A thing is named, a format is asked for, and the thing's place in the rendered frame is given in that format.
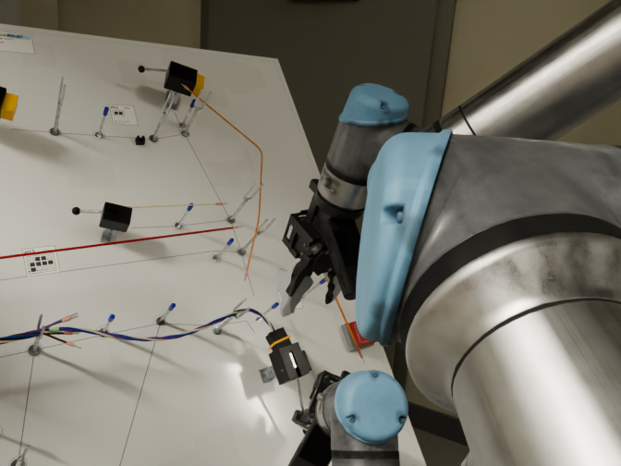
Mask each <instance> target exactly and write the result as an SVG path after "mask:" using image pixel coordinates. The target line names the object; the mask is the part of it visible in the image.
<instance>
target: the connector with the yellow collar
mask: <svg viewBox="0 0 621 466"><path fill-rule="evenodd" d="M284 337H287V333H286V330H285V329H284V328H283V327H282V328H279V329H276V330H275V331H273V332H270V333H269V334H268V335H267V336H266V337H265V338H266V340H267V342H268V344H269V346H271V345H272V344H273V343H274V342H275V341H277V340H279V339H282V338H284ZM290 344H292V342H291V341H290V339H289V338H288V339H286V340H284V341H282V342H279V343H277V344H275V345H274V346H273V347H272V351H274V350H277V349H278V348H281V347H284V346H286V345H290Z"/></svg>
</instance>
